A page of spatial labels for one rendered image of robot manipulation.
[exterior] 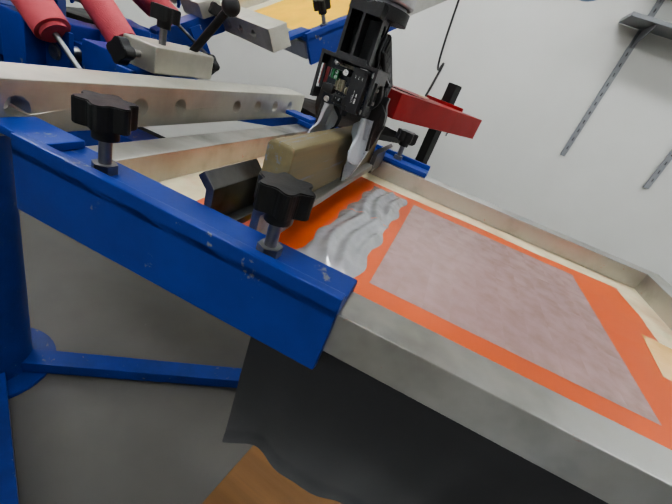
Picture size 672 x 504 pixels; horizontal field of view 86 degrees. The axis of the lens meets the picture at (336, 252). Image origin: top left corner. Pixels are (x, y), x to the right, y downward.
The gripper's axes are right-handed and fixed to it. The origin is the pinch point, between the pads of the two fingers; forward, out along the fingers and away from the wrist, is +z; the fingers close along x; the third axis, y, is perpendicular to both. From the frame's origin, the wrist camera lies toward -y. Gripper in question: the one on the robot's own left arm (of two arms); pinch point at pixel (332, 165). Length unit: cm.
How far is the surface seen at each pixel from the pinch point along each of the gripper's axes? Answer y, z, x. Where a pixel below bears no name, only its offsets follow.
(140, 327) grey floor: -37, 101, -64
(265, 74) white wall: -200, 15, -124
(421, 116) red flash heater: -99, -4, -1
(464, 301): 11.4, 5.2, 23.3
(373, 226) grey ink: 3.6, 4.6, 9.4
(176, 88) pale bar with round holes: 8.1, -3.2, -21.3
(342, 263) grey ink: 16.9, 4.7, 9.2
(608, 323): -2.0, 5.2, 44.2
